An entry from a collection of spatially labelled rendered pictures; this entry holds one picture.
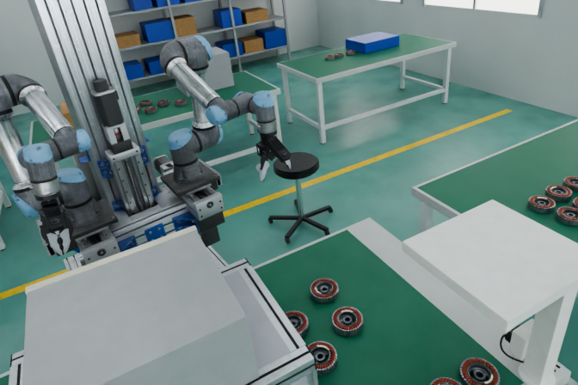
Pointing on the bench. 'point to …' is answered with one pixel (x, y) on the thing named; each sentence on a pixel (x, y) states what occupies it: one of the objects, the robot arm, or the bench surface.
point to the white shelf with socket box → (507, 278)
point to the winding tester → (139, 321)
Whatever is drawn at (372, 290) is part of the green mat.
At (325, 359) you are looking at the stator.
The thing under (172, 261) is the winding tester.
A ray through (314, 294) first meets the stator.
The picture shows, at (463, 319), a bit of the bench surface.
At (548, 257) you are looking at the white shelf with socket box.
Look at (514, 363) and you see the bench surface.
